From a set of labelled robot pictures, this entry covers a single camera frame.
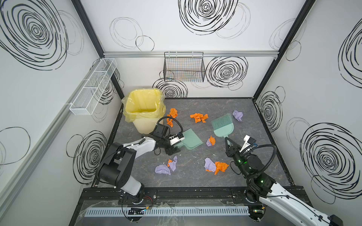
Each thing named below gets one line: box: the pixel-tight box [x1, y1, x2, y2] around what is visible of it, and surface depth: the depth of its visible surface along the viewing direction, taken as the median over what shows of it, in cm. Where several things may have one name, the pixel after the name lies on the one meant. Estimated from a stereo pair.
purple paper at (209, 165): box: [203, 157, 217, 172], surface depth 86 cm
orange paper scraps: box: [189, 113, 209, 124], surface depth 108 cm
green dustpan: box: [173, 128, 204, 150], surface depth 98 cm
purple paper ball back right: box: [232, 109, 244, 122], surface depth 108 cm
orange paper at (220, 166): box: [213, 161, 230, 176], surface depth 84 cm
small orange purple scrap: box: [205, 135, 216, 147], surface depth 95 cm
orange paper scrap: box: [166, 107, 178, 128], surface depth 111 cm
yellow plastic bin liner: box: [121, 88, 167, 123], surface depth 89 cm
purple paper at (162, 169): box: [154, 164, 172, 175], surface depth 84 cm
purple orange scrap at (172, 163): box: [167, 155, 178, 172], surface depth 86 cm
